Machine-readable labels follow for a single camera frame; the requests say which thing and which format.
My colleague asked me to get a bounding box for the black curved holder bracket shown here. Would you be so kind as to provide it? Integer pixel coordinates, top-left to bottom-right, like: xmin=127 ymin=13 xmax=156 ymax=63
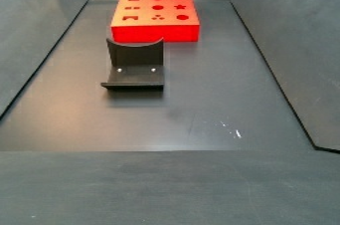
xmin=102 ymin=39 xmax=166 ymax=90

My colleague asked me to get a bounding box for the red shape sorter block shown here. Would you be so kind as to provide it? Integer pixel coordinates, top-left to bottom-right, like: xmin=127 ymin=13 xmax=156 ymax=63
xmin=111 ymin=0 xmax=200 ymax=43

